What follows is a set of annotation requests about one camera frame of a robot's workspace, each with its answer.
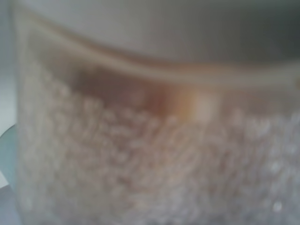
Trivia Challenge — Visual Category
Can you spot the clear plastic drink bottle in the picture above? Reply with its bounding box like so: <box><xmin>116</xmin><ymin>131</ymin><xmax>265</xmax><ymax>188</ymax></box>
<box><xmin>12</xmin><ymin>0</ymin><xmax>300</xmax><ymax>225</ymax></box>

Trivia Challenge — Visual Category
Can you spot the teal plastic cup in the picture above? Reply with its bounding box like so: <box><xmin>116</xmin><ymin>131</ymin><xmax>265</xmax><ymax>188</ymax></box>
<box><xmin>0</xmin><ymin>125</ymin><xmax>17</xmax><ymax>190</ymax></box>

